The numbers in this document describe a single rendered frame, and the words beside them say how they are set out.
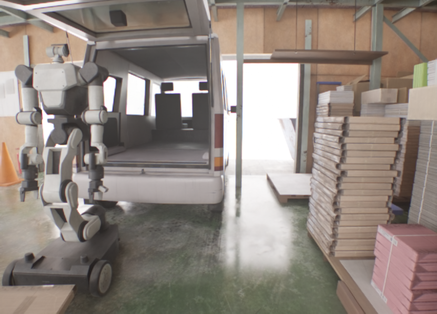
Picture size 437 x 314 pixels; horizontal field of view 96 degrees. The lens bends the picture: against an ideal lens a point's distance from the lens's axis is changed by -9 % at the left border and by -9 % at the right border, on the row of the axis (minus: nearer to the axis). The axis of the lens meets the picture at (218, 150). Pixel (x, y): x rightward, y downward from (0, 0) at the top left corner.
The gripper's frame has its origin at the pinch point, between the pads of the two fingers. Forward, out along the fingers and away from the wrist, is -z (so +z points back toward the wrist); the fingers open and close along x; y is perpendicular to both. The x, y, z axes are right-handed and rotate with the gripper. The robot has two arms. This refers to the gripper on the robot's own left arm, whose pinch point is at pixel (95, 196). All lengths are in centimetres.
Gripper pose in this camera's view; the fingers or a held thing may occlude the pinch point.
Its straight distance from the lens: 151.3
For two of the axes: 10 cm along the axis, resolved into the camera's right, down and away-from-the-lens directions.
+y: 10.0, -0.1, 0.4
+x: 0.4, -0.6, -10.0
